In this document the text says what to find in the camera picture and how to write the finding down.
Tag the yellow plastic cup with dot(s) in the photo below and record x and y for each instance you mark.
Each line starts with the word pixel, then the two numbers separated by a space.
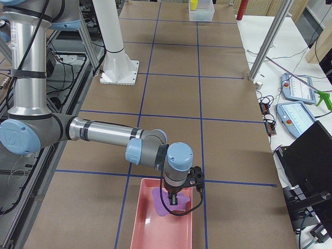
pixel 193 5

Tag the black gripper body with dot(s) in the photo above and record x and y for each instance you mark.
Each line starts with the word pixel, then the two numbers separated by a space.
pixel 173 190

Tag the black computer monitor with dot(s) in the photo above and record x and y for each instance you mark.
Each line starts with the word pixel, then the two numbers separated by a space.
pixel 307 164

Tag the blue teach pendant far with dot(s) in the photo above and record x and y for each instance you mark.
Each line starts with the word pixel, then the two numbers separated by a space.
pixel 295 90

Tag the pink plastic bin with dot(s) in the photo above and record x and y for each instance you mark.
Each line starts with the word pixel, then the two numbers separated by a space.
pixel 154 227

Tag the blue teach pendant near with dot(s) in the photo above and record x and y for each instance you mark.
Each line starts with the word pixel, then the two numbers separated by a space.
pixel 295 116

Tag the red fire extinguisher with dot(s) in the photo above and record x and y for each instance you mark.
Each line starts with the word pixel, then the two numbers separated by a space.
pixel 242 9

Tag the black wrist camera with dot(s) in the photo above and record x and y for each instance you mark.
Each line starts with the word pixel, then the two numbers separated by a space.
pixel 196 178

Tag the clear plastic storage box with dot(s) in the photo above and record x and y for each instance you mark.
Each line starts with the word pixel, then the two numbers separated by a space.
pixel 204 13

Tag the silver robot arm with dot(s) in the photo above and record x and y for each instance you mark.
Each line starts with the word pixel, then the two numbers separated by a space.
pixel 32 126

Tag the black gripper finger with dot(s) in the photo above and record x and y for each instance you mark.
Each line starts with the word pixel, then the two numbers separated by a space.
pixel 173 199

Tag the blue teach pendant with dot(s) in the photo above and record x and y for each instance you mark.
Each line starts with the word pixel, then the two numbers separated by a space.
pixel 295 90
pixel 295 116

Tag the white camera pole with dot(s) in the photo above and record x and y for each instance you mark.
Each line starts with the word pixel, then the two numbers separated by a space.
pixel 118 68

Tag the aluminium frame post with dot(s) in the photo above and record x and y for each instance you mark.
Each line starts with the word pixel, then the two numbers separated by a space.
pixel 271 34

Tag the purple cloth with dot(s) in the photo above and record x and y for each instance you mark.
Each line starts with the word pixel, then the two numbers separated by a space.
pixel 160 209

